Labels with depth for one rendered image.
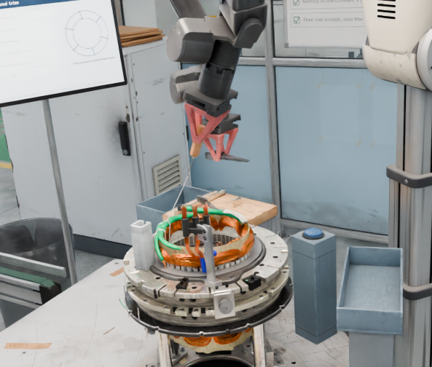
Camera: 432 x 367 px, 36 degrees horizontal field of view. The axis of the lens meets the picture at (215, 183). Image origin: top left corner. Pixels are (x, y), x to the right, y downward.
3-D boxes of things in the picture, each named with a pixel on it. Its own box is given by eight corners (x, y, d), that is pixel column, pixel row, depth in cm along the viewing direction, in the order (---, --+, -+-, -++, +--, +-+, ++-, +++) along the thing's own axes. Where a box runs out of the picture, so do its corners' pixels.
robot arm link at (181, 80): (226, 49, 147) (212, 40, 154) (177, 56, 143) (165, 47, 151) (229, 100, 152) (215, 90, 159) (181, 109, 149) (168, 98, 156)
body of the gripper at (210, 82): (181, 100, 116) (191, 61, 113) (205, 87, 125) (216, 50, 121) (213, 116, 114) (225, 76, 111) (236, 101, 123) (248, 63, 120)
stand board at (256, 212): (162, 223, 161) (162, 214, 160) (216, 199, 174) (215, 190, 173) (225, 242, 148) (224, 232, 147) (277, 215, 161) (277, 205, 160)
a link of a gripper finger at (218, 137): (199, 162, 160) (195, 123, 157) (219, 154, 165) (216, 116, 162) (221, 165, 156) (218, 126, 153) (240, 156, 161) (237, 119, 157)
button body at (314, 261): (316, 345, 154) (314, 245, 146) (295, 333, 159) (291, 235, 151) (337, 333, 158) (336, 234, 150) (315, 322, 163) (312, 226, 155)
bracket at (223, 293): (213, 314, 119) (210, 287, 117) (233, 310, 119) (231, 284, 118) (215, 319, 117) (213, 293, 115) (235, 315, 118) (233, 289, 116)
